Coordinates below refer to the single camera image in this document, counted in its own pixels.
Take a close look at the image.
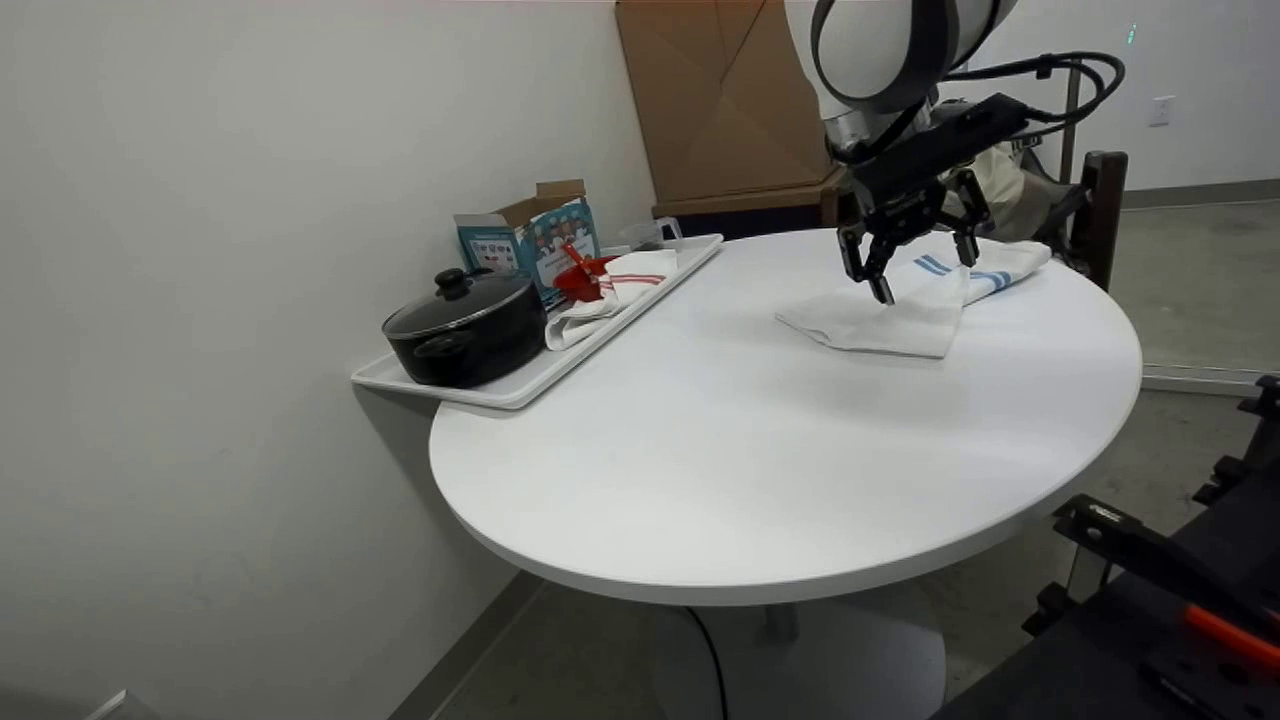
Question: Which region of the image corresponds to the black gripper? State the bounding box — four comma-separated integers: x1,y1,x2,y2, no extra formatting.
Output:
836,137,997,310

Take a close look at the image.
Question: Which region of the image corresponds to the white blue-striped table cloth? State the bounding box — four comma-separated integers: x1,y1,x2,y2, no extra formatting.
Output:
770,236,1056,366

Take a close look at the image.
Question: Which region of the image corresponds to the white red-striped cloth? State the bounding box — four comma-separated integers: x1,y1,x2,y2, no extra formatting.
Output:
539,242,673,356

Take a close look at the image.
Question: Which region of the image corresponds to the brown low cabinet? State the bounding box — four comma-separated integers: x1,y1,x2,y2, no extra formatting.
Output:
654,189,849,246

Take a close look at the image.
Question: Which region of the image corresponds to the dark wooden chair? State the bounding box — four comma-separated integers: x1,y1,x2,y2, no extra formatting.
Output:
1061,148,1133,292

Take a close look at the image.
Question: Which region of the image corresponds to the white partition panel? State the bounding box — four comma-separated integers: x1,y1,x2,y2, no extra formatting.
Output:
1012,50,1088,191

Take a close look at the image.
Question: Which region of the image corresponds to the large brown cardboard box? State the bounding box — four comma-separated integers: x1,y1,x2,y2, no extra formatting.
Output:
613,0,856,225

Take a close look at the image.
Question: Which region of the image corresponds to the round white table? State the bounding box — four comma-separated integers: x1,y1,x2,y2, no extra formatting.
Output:
424,225,1147,720

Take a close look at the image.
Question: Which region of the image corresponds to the blue printed cardboard carton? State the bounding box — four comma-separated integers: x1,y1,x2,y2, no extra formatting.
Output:
451,176,608,316

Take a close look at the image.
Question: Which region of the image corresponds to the orange black bar clamp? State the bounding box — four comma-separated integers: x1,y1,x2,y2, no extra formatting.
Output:
1046,493,1280,679

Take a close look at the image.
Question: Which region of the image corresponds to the white rectangular tray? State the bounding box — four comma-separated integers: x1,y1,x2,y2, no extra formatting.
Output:
347,234,728,417

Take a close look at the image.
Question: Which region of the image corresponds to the black cart top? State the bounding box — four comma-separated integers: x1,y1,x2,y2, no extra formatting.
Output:
930,373,1280,720

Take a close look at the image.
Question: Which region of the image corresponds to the black pot with lid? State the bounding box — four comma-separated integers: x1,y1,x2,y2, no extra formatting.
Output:
379,263,550,392

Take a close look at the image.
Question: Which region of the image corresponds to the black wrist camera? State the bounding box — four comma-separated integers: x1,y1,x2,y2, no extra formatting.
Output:
832,94,1038,184

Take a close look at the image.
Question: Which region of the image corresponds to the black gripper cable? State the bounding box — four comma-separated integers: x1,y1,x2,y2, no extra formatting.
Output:
930,50,1133,156

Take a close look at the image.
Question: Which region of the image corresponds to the black cable under table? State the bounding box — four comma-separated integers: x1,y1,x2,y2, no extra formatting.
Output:
681,603,734,720

